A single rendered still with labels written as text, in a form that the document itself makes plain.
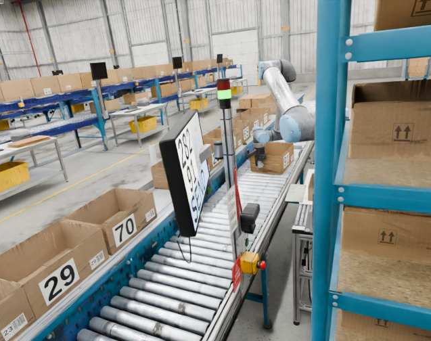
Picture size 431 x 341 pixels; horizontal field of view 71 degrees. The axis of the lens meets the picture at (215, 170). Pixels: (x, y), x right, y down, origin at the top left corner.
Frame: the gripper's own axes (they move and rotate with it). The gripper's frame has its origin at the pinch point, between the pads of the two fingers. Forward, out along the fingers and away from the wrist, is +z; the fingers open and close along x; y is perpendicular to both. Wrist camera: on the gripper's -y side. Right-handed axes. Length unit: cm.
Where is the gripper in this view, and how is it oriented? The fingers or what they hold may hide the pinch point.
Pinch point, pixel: (257, 168)
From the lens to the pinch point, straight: 264.8
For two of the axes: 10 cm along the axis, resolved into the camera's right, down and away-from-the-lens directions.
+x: 4.1, -3.5, 8.4
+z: 1.0, 9.3, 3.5
